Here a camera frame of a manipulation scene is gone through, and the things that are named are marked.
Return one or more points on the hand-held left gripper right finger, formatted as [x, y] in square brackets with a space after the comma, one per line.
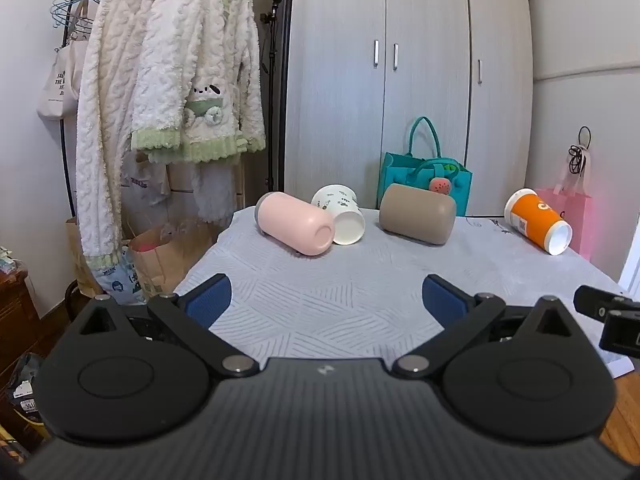
[444, 302]

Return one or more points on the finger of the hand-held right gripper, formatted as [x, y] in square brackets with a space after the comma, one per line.
[595, 301]
[620, 332]

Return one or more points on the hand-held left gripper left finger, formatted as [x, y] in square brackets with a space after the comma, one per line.
[209, 302]

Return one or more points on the brown cup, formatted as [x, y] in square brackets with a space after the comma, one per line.
[417, 215]

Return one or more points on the orange paper cup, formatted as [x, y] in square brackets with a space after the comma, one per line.
[535, 220]

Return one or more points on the pink cup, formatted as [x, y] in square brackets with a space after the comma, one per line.
[295, 222]

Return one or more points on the white printed paper cup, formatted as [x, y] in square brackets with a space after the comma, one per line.
[345, 210]

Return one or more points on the brown paper bag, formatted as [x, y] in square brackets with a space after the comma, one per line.
[165, 260]
[80, 260]

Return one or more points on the pink gift bag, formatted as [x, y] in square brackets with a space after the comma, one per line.
[577, 215]

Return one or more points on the blue white printed bag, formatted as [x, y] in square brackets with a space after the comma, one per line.
[120, 282]

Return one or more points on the grey patterned table cloth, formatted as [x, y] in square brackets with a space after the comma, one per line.
[340, 285]

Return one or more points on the white fluffy pants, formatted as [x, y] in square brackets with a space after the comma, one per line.
[215, 195]

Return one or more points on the white plastic bag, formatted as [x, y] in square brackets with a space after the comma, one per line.
[145, 182]

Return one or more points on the teal felt tote bag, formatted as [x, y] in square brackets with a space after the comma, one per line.
[400, 172]

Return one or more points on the wooden cabinet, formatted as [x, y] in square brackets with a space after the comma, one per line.
[20, 310]

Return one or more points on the black clothes rack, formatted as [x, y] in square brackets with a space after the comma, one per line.
[62, 160]

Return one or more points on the dark plastic bag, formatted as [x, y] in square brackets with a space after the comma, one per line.
[25, 395]

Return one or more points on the white fluffy robe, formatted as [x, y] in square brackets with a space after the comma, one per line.
[105, 110]

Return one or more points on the grey wardrobe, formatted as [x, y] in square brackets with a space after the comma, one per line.
[340, 85]

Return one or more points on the white fluffy jacket green trim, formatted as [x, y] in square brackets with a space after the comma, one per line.
[200, 60]

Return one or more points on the white canvas tote bag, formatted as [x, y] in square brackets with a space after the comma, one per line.
[62, 85]

